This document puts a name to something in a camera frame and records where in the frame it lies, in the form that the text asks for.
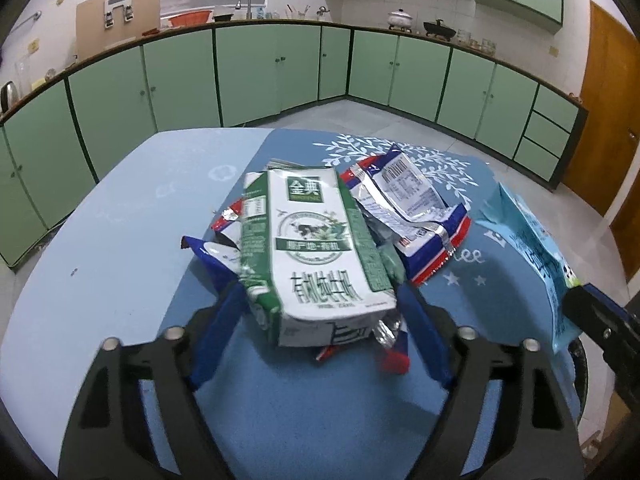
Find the dark bowl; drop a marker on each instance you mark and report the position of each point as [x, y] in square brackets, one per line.
[224, 17]

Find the white cooking pot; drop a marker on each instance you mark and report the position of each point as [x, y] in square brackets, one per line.
[401, 20]

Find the row of glass jars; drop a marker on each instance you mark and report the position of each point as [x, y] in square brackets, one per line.
[475, 42]

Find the chrome faucet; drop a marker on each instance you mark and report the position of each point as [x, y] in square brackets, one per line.
[245, 0]

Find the utensil holder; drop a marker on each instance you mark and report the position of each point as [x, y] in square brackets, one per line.
[297, 11]

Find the light blue plastic bag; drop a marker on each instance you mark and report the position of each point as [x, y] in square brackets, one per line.
[535, 250]

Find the wooden door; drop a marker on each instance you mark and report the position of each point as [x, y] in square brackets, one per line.
[615, 125]

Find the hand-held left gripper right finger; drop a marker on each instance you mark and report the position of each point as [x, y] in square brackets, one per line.
[426, 340]

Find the silver and red foil wrapper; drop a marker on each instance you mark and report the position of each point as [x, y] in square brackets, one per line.
[227, 217]

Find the wooden board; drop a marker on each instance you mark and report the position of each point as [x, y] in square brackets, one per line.
[90, 30]

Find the green and white milk carton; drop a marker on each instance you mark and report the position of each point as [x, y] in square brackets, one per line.
[315, 250]

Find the green lower kitchen cabinets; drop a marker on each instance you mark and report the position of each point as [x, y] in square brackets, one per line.
[180, 80]

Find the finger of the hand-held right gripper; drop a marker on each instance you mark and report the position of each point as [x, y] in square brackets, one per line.
[595, 317]

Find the red plastic basin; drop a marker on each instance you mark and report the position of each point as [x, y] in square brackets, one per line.
[188, 19]

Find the dark blue wrapper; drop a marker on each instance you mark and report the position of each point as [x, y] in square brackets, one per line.
[215, 255]

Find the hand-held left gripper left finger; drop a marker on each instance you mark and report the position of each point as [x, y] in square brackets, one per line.
[220, 332]

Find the blue printed tablecloth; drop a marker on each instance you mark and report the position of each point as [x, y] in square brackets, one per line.
[150, 220]

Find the small red wrapper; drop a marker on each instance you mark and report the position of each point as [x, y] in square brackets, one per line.
[392, 357]

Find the black wok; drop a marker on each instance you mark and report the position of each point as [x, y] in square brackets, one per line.
[440, 30]

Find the steel electric kettle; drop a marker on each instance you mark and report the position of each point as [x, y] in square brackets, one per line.
[8, 97]

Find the small metal teapot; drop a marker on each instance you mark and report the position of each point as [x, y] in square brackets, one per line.
[323, 11]

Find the red blue white snack wrapper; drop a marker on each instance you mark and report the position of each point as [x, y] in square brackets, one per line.
[410, 210]

